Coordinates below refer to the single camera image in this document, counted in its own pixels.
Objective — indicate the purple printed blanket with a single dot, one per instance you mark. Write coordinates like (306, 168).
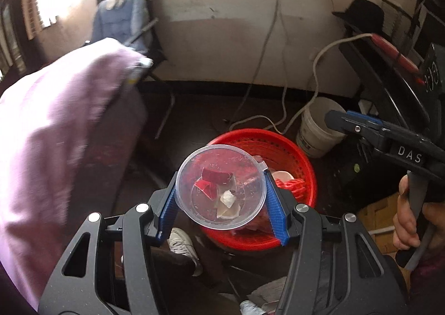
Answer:
(52, 144)

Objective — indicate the red plug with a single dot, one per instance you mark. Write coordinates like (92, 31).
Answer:
(393, 50)

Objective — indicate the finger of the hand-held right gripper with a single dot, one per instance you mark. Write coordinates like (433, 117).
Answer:
(342, 123)
(365, 117)

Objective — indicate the white plastic bucket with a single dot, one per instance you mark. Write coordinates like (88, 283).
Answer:
(320, 127)

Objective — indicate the clear plastic cup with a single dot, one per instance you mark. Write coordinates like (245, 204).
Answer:
(193, 179)

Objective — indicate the white sneaker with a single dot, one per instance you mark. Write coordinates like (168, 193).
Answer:
(182, 245)
(252, 308)

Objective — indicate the red mesh net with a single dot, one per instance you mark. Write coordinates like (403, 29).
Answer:
(292, 188)

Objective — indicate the red wrapper scrap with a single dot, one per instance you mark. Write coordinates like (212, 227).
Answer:
(215, 177)

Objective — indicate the red mesh waste basket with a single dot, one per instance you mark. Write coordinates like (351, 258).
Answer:
(243, 137)

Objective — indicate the person's right hand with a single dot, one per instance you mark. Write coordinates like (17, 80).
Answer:
(405, 217)

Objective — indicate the white paper scrap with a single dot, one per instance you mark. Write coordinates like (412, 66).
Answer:
(227, 198)

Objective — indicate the brick pattern curtain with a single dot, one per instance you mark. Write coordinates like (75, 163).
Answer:
(38, 5)

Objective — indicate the black shelf rack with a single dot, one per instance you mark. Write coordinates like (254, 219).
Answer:
(382, 85)

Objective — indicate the person's right forearm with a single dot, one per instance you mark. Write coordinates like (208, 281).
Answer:
(431, 273)

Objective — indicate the black hat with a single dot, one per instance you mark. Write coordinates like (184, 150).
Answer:
(363, 12)

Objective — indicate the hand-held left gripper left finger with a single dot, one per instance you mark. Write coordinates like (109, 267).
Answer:
(168, 212)

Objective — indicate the blue chair cushion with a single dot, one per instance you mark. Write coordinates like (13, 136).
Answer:
(118, 19)

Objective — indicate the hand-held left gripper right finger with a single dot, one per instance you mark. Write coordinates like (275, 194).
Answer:
(278, 217)

